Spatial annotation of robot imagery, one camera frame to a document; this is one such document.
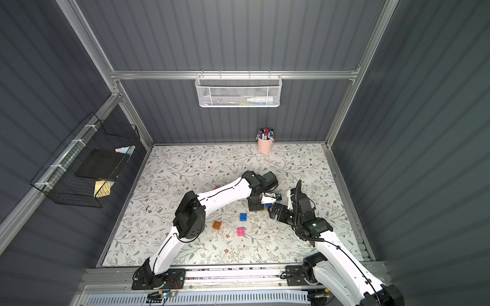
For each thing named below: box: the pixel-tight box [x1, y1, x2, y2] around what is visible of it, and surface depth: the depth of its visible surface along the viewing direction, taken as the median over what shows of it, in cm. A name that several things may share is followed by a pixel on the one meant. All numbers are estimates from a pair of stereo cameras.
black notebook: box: [74, 149, 130, 180], surface depth 75 cm
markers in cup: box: [255, 127, 275, 140], surface depth 111 cm
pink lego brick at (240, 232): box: [236, 227, 246, 237], surface depth 86 cm
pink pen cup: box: [255, 136, 275, 154], surface depth 115 cm
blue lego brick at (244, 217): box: [239, 212, 249, 222], surface depth 91 cm
